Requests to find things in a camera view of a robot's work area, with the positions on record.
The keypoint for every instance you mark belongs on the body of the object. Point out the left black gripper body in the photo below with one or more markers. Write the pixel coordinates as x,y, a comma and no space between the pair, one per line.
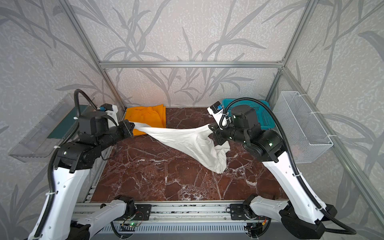
128,128

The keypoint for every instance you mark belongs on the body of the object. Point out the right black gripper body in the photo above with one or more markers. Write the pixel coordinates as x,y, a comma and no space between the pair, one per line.
214,131

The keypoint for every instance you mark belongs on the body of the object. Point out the white garment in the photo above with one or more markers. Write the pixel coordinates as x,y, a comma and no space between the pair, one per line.
196,143

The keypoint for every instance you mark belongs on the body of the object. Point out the orange drawstring shorts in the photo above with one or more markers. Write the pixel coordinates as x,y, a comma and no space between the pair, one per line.
152,116

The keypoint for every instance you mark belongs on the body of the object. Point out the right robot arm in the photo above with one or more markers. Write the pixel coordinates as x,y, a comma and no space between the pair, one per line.
269,149

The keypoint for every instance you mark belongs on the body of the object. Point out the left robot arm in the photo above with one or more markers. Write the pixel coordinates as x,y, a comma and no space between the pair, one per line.
68,168

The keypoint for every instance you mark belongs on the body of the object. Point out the teal plastic basket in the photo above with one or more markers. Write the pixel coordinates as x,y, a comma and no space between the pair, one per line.
264,118

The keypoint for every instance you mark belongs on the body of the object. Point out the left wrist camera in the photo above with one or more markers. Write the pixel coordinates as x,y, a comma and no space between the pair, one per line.
111,110

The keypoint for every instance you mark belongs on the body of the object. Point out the clear acrylic wall shelf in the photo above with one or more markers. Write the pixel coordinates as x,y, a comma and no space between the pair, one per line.
38,145

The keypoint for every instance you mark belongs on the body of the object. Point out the pink object in wire basket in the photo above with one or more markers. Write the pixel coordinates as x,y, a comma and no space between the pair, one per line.
297,151

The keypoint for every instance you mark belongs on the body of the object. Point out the white wire mesh basket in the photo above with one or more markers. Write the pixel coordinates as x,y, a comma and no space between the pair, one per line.
301,126

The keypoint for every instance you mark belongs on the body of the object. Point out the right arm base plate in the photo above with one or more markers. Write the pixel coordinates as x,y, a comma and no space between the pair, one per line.
237,213

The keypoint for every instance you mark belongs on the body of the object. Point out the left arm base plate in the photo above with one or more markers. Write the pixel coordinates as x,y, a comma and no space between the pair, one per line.
142,212

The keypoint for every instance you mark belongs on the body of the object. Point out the aluminium mounting rail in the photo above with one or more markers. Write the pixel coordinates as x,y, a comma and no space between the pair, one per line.
205,211

